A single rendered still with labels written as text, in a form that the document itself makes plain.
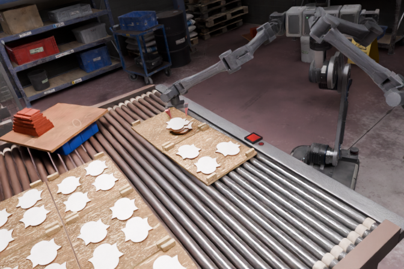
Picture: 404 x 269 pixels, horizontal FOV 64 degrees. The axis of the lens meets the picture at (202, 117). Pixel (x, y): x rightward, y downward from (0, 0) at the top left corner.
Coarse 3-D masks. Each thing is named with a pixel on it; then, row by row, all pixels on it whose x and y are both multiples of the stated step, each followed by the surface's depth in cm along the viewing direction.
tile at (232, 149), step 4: (220, 144) 184; (224, 144) 184; (228, 144) 183; (232, 144) 182; (220, 148) 181; (224, 148) 180; (228, 148) 179; (232, 148) 179; (236, 148) 178; (216, 152) 179; (220, 152) 178; (224, 152) 177; (228, 152) 177; (232, 152) 176; (236, 152) 176; (224, 156) 175
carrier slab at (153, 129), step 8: (176, 112) 227; (152, 120) 223; (160, 120) 221; (168, 120) 219; (192, 120) 215; (136, 128) 216; (144, 128) 214; (152, 128) 213; (160, 128) 211; (192, 128) 205; (144, 136) 206; (152, 136) 204; (160, 136) 203; (168, 136) 201; (176, 136) 200; (184, 136) 199; (152, 144) 198; (160, 144) 195
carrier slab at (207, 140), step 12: (204, 132) 200; (216, 132) 198; (180, 144) 192; (204, 144) 188; (216, 144) 187; (240, 144) 183; (168, 156) 184; (204, 156) 178; (216, 156) 177; (228, 156) 175; (240, 156) 174; (252, 156) 174; (192, 168) 171; (216, 168) 168; (228, 168) 166; (204, 180) 161
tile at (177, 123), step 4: (172, 120) 207; (176, 120) 206; (180, 120) 206; (184, 120) 205; (168, 124) 203; (172, 124) 203; (176, 124) 202; (180, 124) 201; (184, 124) 200; (168, 128) 200; (172, 128) 198; (176, 128) 197; (180, 128) 197
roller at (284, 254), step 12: (132, 120) 230; (180, 168) 178; (216, 192) 155; (228, 204) 147; (240, 216) 140; (252, 228) 134; (264, 240) 129; (276, 240) 128; (276, 252) 124; (288, 252) 122; (288, 264) 119; (300, 264) 117
